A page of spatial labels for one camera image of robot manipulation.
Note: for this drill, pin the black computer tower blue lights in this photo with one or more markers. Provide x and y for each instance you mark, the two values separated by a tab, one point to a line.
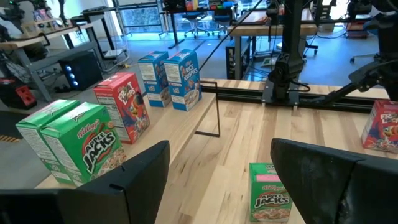
81	71

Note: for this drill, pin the black standing desk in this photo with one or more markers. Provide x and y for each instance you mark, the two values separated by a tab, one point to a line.
93	11

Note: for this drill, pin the red Froot Loops cereal box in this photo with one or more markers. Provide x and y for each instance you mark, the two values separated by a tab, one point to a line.
381	127
127	105

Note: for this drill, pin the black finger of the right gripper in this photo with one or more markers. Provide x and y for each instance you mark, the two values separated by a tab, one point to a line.
371	73

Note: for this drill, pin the black desk with clutter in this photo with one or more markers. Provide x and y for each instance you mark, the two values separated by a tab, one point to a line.
174	28

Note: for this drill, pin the wooden top grey workbench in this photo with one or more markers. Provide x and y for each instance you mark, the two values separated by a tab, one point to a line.
31	42

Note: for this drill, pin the hazard striped floor mat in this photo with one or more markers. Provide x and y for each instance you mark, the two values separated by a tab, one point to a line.
7	138

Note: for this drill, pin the blue Rice Krispies cereal box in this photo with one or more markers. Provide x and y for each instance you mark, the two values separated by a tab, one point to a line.
152	77
183	81

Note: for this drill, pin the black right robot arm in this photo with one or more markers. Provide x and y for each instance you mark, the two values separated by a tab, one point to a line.
292	37

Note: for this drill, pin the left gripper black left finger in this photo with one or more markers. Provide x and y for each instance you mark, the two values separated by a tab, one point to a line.
93	205

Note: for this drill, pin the black office chair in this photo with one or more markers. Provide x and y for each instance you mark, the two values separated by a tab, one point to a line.
222	20
194	21

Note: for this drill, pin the black computer case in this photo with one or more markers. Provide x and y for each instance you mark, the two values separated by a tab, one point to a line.
236	62

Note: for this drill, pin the red and black toolbox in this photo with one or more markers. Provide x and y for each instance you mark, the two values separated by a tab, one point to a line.
25	95

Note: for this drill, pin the green Apple Jacks cereal box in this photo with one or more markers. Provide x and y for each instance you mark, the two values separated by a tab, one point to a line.
267	196
34	133
90	146

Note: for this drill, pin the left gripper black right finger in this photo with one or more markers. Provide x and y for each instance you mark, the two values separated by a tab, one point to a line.
342	193

